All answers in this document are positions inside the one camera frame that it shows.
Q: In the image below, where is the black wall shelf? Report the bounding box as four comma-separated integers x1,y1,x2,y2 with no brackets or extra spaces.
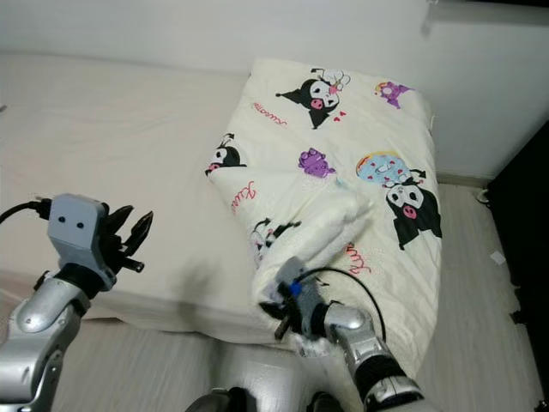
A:
429,0,549,11

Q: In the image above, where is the robot left leg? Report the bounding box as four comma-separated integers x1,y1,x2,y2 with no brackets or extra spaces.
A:
187,388,250,412

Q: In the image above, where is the cream cartoon print blanket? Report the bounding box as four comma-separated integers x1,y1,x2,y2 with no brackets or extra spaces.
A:
206,58,443,383

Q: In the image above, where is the robot right leg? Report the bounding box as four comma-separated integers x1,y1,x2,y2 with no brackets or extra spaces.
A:
309,391,348,412

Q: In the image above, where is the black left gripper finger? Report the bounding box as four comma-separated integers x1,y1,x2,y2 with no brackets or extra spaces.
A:
123,213,155,258
100,204,135,241

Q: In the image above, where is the black cabinet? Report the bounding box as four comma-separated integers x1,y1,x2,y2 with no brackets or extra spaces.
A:
485,120,549,400

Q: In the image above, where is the white mattress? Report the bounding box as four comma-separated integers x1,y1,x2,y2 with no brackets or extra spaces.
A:
0,53,293,348

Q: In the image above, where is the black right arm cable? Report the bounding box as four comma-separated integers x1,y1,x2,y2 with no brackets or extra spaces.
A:
296,268,389,342

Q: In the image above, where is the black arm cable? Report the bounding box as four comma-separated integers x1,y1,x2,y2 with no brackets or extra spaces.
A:
0,199,52,226
296,268,389,342

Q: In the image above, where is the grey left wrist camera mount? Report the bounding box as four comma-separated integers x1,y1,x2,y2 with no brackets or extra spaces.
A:
49,193,117,276

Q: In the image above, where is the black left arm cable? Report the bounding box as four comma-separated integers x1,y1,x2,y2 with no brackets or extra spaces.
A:
0,199,52,226

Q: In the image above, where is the robot leg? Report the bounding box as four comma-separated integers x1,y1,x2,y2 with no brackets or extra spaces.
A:
309,391,348,412
187,388,250,412

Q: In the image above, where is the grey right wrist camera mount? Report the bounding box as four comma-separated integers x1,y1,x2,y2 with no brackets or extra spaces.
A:
276,257,320,334

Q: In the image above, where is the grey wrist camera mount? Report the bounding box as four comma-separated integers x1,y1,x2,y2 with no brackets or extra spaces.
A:
276,257,320,334
49,193,117,276

